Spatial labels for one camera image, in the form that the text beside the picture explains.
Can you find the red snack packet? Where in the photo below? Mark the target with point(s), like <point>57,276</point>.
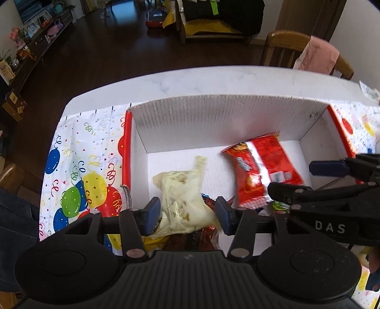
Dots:
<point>267,163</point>

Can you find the shiny brown snack packet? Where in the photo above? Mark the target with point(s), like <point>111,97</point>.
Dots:
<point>202,238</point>

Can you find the red blue toy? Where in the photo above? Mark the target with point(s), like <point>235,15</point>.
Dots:
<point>154,17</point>

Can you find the balloon print tablecloth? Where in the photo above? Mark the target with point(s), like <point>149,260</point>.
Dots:
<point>74,154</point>

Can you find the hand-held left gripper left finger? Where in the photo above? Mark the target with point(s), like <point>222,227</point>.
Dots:
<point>153,211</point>

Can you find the wooden chair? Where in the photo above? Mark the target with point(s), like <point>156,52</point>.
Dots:
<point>14,178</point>
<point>285,41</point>

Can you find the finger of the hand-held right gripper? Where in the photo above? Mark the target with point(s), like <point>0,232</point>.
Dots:
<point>326,167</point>
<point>285,191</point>

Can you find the yellow cushion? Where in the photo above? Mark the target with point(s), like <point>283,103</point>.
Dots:
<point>207,27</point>

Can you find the brown cardboard box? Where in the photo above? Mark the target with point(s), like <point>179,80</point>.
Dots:
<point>13,105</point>

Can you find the pink flowers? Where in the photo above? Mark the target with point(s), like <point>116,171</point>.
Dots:
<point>16,33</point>

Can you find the yellow snack packet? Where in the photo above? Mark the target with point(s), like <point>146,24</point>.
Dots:
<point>154,241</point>

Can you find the dark tv cabinet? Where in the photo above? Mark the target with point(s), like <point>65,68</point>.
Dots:
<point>35,50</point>

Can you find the pink cloth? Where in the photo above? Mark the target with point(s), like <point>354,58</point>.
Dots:
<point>320,56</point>

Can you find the dark cloth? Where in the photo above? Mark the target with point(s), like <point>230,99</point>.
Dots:
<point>231,12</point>

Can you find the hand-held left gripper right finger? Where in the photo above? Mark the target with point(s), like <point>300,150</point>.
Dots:
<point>222,214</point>

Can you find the red cardboard box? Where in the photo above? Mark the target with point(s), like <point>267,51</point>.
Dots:
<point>222,118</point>

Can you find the cream snack packet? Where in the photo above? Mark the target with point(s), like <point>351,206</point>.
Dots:
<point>181,202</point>

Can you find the pink purple toy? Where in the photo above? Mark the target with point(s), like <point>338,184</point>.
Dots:
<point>55,28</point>

